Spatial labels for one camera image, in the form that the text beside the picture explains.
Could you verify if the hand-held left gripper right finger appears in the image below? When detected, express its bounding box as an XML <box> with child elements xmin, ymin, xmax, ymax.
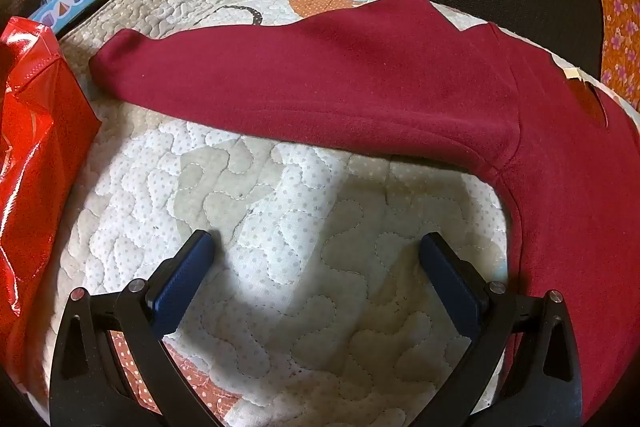
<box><xmin>419</xmin><ymin>232</ymin><xmax>585</xmax><ymax>427</ymax></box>

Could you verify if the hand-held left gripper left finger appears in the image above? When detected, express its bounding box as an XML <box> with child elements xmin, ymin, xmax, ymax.
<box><xmin>49</xmin><ymin>229</ymin><xmax>224</xmax><ymax>427</ymax></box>

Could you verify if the dark red sweater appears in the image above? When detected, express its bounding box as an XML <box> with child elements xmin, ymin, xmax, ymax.
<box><xmin>89</xmin><ymin>0</ymin><xmax>640</xmax><ymax>427</ymax></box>

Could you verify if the quilted patchwork blanket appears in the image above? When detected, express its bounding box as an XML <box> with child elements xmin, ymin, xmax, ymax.
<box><xmin>30</xmin><ymin>0</ymin><xmax>640</xmax><ymax>427</ymax></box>

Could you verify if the shiny red bag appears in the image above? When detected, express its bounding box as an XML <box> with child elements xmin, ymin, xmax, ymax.
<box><xmin>0</xmin><ymin>16</ymin><xmax>103</xmax><ymax>408</ymax></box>

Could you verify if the orange floral cloth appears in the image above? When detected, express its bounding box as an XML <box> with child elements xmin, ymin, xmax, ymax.
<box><xmin>570</xmin><ymin>0</ymin><xmax>640</xmax><ymax>108</ymax></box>

